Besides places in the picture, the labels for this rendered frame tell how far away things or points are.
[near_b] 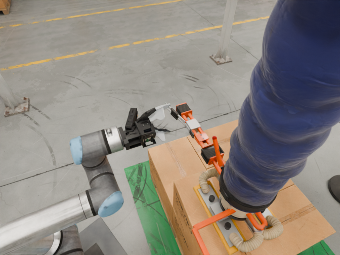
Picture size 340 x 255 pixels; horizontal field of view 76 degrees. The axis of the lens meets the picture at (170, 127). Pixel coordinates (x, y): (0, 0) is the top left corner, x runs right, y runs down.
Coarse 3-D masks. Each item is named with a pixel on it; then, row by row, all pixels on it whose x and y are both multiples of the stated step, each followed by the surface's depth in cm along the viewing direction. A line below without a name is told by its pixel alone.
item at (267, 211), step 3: (264, 210) 102; (267, 210) 104; (270, 210) 105; (264, 213) 103; (267, 213) 103; (270, 213) 103; (255, 216) 103; (264, 216) 102; (258, 219) 102; (258, 222) 101; (261, 222) 101; (270, 225) 100; (267, 228) 99
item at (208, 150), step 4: (208, 144) 114; (212, 144) 114; (204, 148) 114; (208, 148) 114; (212, 148) 114; (220, 148) 113; (204, 152) 111; (208, 152) 112; (212, 152) 112; (220, 152) 112; (224, 152) 111; (204, 156) 113; (208, 156) 110; (212, 156) 110; (204, 160) 113; (208, 160) 110; (216, 160) 112; (208, 164) 112
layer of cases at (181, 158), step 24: (168, 144) 205; (192, 144) 205; (168, 168) 188; (192, 168) 188; (168, 192) 173; (288, 192) 173; (168, 216) 199; (288, 216) 161; (312, 216) 161; (288, 240) 150; (312, 240) 150
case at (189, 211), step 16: (192, 176) 138; (176, 192) 137; (192, 192) 131; (176, 208) 153; (192, 208) 124; (192, 224) 118; (240, 224) 118; (192, 240) 126; (208, 240) 113; (272, 240) 113
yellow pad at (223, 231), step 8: (208, 184) 114; (200, 192) 110; (208, 192) 110; (216, 192) 111; (200, 200) 108; (208, 200) 108; (216, 200) 108; (208, 208) 105; (208, 216) 104; (216, 224) 101; (224, 224) 100; (232, 224) 100; (224, 232) 98; (232, 232) 98; (240, 232) 98; (224, 240) 96; (232, 248) 94
